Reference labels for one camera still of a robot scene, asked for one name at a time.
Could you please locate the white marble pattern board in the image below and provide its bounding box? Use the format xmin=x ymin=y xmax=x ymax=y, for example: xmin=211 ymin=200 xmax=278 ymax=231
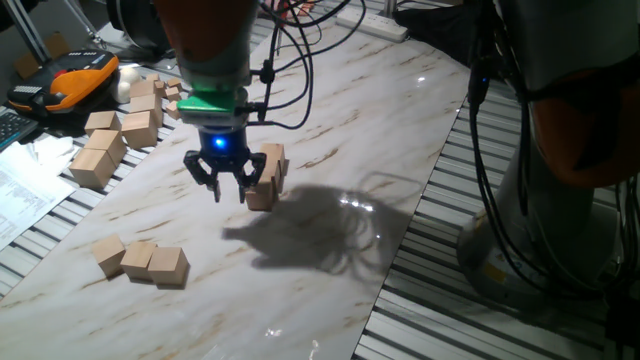
xmin=0 ymin=19 xmax=471 ymax=360

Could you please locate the orange black teach pendant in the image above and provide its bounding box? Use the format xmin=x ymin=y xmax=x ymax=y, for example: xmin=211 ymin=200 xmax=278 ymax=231
xmin=6 ymin=49 xmax=121 ymax=119

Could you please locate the white power strip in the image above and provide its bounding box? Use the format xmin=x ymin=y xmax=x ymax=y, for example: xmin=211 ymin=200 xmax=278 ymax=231
xmin=335 ymin=7 xmax=411 ymax=44

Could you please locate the black round drum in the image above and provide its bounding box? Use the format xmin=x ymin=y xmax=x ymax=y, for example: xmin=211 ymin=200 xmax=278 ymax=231
xmin=105 ymin=0 xmax=174 ymax=51

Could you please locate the large wooden cube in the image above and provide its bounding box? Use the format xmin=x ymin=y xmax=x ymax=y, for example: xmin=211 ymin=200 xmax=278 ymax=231
xmin=128 ymin=79 xmax=157 ymax=100
xmin=68 ymin=147 xmax=117 ymax=190
xmin=83 ymin=110 xmax=123 ymax=137
xmin=121 ymin=110 xmax=159 ymax=150
xmin=128 ymin=93 xmax=165 ymax=128
xmin=83 ymin=128 xmax=128 ymax=166

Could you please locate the brown cardboard piece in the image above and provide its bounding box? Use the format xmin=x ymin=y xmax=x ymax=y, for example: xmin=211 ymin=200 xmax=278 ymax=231
xmin=12 ymin=33 xmax=74 ymax=81

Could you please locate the green gripper mounting adapter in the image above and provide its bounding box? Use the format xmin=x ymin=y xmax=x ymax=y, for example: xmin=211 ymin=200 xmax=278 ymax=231
xmin=175 ymin=88 xmax=250 ymax=126

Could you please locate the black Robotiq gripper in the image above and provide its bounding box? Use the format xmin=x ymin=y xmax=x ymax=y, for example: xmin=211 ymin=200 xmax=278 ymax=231
xmin=182 ymin=125 xmax=268 ymax=205

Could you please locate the black computer keyboard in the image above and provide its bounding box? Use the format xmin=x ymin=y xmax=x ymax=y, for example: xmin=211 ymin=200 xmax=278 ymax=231
xmin=0 ymin=105 xmax=40 ymax=153

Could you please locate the white rounded figurine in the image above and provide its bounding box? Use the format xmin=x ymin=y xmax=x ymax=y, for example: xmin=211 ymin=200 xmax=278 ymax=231
xmin=112 ymin=66 xmax=144 ymax=105

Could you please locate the crumpled white tissue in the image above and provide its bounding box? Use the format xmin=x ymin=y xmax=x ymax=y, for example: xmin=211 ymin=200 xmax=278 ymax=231
xmin=24 ymin=134 xmax=81 ymax=176

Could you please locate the printed white paper sheet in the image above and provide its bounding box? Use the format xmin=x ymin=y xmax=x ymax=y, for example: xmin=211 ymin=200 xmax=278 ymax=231
xmin=0 ymin=141 xmax=77 ymax=253

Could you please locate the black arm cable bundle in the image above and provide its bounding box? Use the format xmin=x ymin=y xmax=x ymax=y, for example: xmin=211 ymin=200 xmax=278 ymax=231
xmin=247 ymin=0 xmax=640 ymax=311

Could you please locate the thin aluminium frame strut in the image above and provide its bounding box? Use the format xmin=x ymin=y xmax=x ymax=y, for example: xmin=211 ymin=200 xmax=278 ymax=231
xmin=0 ymin=0 xmax=54 ymax=51

